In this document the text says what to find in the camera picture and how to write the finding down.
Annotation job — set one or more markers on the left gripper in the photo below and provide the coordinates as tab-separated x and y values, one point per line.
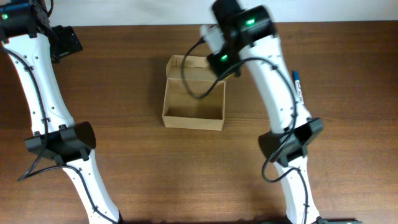
66	42

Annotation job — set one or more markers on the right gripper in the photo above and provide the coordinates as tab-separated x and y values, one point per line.
222	64

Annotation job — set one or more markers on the brown cardboard box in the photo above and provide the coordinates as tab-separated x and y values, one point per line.
192	99

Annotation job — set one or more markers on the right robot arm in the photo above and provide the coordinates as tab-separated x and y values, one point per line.
249	37

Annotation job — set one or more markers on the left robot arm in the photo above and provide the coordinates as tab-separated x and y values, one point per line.
34	46

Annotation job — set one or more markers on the blue whiteboard marker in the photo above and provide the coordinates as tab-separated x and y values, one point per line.
298	85

